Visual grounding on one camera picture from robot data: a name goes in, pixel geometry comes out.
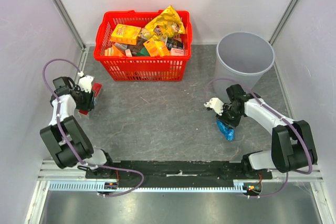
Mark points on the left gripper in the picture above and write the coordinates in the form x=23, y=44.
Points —
x=89, y=104

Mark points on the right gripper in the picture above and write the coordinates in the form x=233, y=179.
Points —
x=228, y=118

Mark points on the long red box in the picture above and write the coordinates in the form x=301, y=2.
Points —
x=96, y=89

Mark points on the blue trash bag roll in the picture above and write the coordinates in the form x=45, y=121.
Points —
x=227, y=131

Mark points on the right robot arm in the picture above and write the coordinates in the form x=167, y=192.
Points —
x=292, y=144

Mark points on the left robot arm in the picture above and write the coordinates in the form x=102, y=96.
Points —
x=64, y=138

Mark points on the grey plastic trash bin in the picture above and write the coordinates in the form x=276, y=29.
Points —
x=241, y=58

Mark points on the orange striped packet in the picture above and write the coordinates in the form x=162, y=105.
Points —
x=113, y=51

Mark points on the red plastic shopping basket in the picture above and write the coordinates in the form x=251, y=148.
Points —
x=141, y=66

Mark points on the green packet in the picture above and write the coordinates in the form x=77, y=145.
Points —
x=143, y=53

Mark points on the orange snack box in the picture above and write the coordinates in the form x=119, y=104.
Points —
x=125, y=34

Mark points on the small orange carton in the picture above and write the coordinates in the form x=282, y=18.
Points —
x=156, y=48

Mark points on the yellow chips bag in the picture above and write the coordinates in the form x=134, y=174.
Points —
x=166, y=25

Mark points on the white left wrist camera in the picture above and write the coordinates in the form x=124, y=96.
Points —
x=85, y=82

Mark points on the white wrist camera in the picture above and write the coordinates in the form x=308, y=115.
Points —
x=85, y=82
x=214, y=105

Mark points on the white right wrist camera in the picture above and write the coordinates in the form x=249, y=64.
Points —
x=214, y=105

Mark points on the grey slotted cable duct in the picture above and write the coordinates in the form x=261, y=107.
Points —
x=113, y=187

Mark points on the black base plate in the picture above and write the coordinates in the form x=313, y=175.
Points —
x=193, y=173

